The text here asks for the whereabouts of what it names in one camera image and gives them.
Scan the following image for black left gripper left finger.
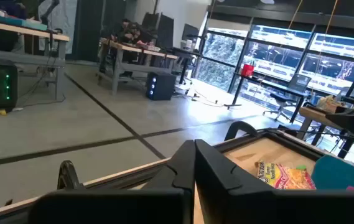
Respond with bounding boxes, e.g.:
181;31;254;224
29;139;196;224

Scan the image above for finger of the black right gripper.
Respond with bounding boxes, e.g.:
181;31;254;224
325;111;354;135

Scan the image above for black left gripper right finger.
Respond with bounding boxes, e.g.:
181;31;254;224
194;139;354;224

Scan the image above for orange and green ramen packet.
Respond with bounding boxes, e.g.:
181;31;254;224
255;160;317;190

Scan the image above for neighbouring wooden table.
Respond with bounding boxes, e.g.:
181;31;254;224
299;95;354;164

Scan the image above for blue plastic bin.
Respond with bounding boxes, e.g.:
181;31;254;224
311;154;354;191

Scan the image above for wooden tray table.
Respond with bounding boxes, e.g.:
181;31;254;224
0;129;325;224

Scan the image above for black office chair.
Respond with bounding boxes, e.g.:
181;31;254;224
263;92;302;122

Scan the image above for black desk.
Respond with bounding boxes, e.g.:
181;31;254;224
172;46;202;85
225;72;310;124

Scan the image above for computer tower blue lights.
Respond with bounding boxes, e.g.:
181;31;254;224
145;72;177;101

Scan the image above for red container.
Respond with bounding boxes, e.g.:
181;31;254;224
241;63;255;78

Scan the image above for wooden workbench grey legs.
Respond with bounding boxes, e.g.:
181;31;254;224
0;17;70;101
98;37;178;96

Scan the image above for black monitor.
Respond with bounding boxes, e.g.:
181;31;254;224
141;12;175;41
181;23;200;43

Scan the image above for person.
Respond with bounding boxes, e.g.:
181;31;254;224
111;18;152;44

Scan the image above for teal box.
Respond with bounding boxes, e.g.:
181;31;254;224
0;12;49;31

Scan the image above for black clamp handle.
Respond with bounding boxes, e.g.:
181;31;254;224
225;121;258;141
57;160;85;190

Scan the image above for orange hanging rope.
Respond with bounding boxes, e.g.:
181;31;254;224
287;0;304;29
325;0;339;35

